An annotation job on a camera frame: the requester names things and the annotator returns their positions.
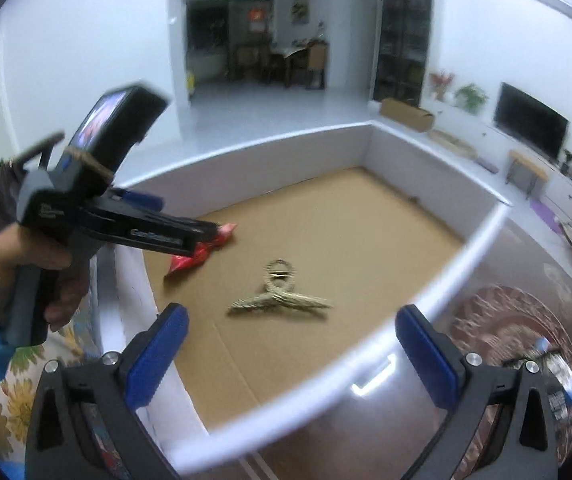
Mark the beige oval floor tray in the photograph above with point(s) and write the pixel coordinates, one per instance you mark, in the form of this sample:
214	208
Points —
450	142

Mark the dining table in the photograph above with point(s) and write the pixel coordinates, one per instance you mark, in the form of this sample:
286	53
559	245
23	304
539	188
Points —
291	55

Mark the red snack packet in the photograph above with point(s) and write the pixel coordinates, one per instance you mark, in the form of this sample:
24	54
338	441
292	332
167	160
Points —
191	260

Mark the red flower vase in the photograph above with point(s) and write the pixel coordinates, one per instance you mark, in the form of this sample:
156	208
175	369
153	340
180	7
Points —
440	82

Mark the grey floor cushion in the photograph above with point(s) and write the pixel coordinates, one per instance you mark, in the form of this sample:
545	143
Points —
486	165

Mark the brown patterned desktop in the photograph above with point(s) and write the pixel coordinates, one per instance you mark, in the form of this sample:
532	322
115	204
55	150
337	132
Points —
490	270

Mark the wall picture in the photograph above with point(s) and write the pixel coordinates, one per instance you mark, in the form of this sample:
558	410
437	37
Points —
300	7

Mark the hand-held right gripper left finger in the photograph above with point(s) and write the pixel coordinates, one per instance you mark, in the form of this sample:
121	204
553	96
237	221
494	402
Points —
158	357

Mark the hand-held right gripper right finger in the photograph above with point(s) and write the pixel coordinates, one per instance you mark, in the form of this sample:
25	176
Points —
428	360

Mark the brown cardboard box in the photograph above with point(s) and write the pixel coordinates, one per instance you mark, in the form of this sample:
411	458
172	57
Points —
405	114

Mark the small yellow object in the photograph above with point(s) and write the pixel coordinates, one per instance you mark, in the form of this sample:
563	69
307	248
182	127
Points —
189	82

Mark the gold hair claw clip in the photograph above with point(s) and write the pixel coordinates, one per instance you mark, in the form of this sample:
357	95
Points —
286	301

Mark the white television cabinet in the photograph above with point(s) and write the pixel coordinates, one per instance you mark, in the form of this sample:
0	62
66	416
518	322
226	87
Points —
490	144

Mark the person's left hand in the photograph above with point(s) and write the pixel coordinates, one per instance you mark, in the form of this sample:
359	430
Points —
1	260

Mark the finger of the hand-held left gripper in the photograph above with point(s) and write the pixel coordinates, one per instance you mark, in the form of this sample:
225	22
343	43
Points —
156	232
138	197

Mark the dark glass partition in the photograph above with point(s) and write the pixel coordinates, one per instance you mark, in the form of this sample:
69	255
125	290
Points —
206	35

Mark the dark dining chair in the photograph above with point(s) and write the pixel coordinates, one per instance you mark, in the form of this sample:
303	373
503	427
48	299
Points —
251	62

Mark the purple floor mat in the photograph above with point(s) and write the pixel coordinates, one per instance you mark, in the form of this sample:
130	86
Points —
545	215

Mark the dark glass cabinet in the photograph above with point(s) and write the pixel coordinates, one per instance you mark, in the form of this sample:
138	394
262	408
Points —
403	35

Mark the wooden stool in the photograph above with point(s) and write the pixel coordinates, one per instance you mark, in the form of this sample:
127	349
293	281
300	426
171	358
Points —
528	160

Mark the wooden dining chair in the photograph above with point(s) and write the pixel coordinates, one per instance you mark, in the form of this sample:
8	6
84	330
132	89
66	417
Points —
317	60

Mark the black television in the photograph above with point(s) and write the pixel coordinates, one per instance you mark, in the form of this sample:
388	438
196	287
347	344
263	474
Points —
530	120

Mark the red wall poster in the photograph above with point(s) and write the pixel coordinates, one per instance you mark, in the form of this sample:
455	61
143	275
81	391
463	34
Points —
260	19

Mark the green potted plant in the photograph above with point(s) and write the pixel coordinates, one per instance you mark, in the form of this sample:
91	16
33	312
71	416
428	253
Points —
470	96

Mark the large white cardboard box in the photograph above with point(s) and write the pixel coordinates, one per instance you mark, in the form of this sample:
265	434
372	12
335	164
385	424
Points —
341	240

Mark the small potted plant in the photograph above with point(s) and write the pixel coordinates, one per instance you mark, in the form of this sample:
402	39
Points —
568	160

